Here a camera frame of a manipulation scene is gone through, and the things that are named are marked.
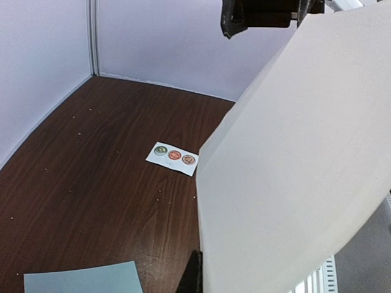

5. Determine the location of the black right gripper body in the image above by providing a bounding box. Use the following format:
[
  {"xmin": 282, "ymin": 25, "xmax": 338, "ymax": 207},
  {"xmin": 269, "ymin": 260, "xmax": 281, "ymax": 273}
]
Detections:
[{"xmin": 238, "ymin": 0, "xmax": 325, "ymax": 28}]

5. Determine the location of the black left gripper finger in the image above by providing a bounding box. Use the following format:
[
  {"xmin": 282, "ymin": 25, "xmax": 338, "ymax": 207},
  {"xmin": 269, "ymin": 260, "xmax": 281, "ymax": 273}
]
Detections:
[{"xmin": 175, "ymin": 249, "xmax": 203, "ymax": 293}]

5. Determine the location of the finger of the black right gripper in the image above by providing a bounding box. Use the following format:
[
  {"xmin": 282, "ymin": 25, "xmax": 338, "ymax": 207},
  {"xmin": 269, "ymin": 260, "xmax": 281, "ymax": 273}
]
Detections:
[{"xmin": 221, "ymin": 0, "xmax": 247, "ymax": 39}]

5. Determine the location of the beige ornate letter paper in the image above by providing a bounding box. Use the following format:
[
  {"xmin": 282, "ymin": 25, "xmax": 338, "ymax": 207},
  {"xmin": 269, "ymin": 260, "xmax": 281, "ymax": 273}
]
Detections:
[{"xmin": 195, "ymin": 1, "xmax": 390, "ymax": 292}]

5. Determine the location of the light blue envelope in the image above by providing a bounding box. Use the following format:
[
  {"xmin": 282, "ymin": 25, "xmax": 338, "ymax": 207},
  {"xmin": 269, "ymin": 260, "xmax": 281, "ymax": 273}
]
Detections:
[{"xmin": 23, "ymin": 261, "xmax": 143, "ymax": 293}]

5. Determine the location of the sticker sheet with three seals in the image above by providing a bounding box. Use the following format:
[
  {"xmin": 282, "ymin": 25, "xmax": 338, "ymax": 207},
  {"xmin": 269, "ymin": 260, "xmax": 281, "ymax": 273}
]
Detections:
[{"xmin": 145, "ymin": 142, "xmax": 199, "ymax": 176}]

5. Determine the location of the front aluminium rail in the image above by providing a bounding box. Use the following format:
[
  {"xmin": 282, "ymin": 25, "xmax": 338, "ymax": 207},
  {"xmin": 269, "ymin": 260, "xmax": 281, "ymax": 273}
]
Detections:
[{"xmin": 292, "ymin": 194, "xmax": 390, "ymax": 292}]

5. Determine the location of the right aluminium frame post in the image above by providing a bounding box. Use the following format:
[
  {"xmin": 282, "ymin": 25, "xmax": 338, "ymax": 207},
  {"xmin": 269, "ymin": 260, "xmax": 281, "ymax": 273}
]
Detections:
[{"xmin": 87, "ymin": 0, "xmax": 100, "ymax": 76}]

